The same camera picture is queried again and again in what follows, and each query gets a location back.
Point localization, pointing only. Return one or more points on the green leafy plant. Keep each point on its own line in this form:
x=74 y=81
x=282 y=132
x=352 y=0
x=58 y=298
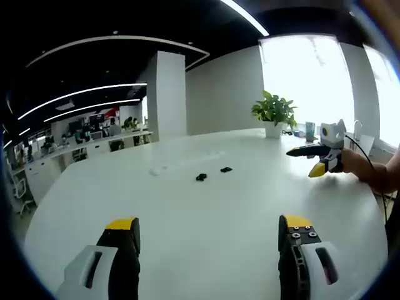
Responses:
x=275 y=107

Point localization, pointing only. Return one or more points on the person's right hand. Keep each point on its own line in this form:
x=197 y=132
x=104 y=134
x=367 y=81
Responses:
x=351 y=162

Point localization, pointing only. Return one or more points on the long white office counter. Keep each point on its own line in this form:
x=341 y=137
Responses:
x=93 y=147

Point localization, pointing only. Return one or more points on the white plant pot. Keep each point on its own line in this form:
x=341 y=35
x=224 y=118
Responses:
x=273 y=129

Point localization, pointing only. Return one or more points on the straight ceiling light strip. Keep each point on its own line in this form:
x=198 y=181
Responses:
x=247 y=15

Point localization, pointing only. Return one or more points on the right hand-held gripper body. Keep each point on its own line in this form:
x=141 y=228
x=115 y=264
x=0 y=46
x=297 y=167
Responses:
x=336 y=136

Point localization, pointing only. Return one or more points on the white power strip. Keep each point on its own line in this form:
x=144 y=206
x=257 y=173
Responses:
x=187 y=161

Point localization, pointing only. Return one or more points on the black plastic buckle socket part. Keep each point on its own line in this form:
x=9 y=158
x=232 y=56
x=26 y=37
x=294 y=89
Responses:
x=202 y=177

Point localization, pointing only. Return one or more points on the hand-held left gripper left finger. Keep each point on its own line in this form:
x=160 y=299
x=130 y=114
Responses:
x=125 y=243

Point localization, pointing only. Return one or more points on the teal cup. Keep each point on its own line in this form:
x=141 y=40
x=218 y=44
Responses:
x=310 y=131

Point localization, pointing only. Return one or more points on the curved ceiling light strip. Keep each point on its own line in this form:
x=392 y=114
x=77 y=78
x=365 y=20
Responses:
x=78 y=93
x=93 y=107

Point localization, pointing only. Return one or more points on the white office chair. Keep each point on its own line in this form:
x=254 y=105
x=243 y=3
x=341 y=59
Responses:
x=21 y=190

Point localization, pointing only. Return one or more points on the person in black shirt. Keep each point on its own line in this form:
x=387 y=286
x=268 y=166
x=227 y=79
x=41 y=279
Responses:
x=392 y=225

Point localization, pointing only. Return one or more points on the black plastic buckle pronged part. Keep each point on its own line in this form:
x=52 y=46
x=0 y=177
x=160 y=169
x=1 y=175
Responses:
x=226 y=170

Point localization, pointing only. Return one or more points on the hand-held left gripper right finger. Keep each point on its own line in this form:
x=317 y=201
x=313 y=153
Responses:
x=293 y=250

